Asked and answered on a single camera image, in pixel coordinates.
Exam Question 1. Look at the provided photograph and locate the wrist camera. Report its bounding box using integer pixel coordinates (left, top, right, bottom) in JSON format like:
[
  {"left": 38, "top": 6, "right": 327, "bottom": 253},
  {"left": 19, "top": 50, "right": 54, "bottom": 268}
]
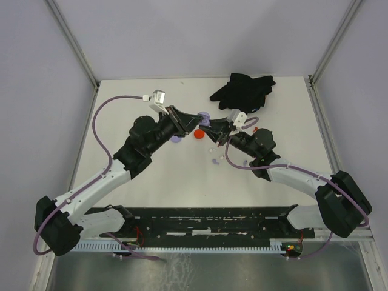
[
  {"left": 142, "top": 90, "right": 169, "bottom": 115},
  {"left": 227, "top": 109, "right": 247, "bottom": 130}
]

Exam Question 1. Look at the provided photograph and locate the blue-white cable duct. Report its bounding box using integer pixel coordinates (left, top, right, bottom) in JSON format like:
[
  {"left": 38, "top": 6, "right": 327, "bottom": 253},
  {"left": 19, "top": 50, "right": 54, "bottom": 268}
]
[{"left": 72, "top": 239, "right": 301, "bottom": 254}]

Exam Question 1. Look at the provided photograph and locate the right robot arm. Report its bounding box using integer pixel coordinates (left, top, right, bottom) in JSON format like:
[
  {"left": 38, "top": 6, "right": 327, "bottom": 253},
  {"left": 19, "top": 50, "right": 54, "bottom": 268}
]
[{"left": 200, "top": 118, "right": 372, "bottom": 238}]

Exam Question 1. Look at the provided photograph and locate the aluminium frame rail left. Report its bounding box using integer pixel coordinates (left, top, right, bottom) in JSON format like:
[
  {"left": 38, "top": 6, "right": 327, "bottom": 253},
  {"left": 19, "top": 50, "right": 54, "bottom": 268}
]
[{"left": 45, "top": 0, "right": 101, "bottom": 89}]

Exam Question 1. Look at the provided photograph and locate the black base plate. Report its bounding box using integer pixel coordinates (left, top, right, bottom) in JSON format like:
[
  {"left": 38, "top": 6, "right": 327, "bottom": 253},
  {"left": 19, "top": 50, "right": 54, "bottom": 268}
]
[{"left": 81, "top": 204, "right": 316, "bottom": 246}]

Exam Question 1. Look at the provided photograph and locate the orange round charging case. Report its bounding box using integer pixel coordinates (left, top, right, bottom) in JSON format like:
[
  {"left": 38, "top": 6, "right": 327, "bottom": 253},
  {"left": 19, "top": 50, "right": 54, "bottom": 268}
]
[{"left": 194, "top": 129, "right": 205, "bottom": 139}]

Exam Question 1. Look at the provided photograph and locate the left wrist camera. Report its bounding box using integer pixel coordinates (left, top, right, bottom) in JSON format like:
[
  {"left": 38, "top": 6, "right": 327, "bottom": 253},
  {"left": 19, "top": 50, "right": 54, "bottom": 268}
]
[{"left": 142, "top": 90, "right": 169, "bottom": 115}]

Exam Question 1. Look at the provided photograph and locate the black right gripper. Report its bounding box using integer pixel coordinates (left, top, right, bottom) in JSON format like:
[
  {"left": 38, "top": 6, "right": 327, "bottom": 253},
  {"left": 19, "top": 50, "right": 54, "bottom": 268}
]
[{"left": 199, "top": 116, "right": 258, "bottom": 158}]

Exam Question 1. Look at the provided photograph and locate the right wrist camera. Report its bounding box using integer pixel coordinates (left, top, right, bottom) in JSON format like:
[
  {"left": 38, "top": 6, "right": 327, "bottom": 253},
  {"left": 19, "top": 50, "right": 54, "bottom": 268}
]
[{"left": 227, "top": 109, "right": 247, "bottom": 130}]

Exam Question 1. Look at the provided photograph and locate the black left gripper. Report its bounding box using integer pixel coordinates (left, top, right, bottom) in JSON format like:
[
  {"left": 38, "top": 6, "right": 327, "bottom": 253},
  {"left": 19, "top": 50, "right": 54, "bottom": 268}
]
[{"left": 146, "top": 105, "right": 204, "bottom": 155}]

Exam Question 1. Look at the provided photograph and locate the aluminium frame rail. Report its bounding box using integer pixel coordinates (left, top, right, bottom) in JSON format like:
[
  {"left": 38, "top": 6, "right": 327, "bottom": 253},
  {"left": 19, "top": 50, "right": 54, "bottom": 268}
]
[
  {"left": 45, "top": 0, "right": 101, "bottom": 89},
  {"left": 307, "top": 0, "right": 365, "bottom": 89}
]

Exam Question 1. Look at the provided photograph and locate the aluminium frame rail right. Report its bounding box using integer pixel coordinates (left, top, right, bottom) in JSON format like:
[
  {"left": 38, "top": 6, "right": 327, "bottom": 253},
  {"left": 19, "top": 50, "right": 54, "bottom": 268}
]
[{"left": 307, "top": 0, "right": 365, "bottom": 89}]

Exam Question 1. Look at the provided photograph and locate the black cloth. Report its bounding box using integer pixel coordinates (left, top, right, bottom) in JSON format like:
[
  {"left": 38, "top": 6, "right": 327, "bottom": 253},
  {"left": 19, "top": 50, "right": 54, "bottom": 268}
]
[{"left": 209, "top": 73, "right": 276, "bottom": 114}]

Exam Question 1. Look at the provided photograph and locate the purple charging case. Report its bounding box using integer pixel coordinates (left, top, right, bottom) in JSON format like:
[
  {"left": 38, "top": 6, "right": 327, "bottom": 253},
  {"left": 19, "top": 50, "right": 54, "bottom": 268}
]
[
  {"left": 198, "top": 112, "right": 210, "bottom": 127},
  {"left": 170, "top": 136, "right": 182, "bottom": 143}
]

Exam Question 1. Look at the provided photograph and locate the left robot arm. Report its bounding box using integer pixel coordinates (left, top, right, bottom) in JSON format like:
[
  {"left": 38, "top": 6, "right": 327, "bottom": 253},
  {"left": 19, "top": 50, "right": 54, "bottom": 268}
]
[{"left": 34, "top": 105, "right": 204, "bottom": 256}]

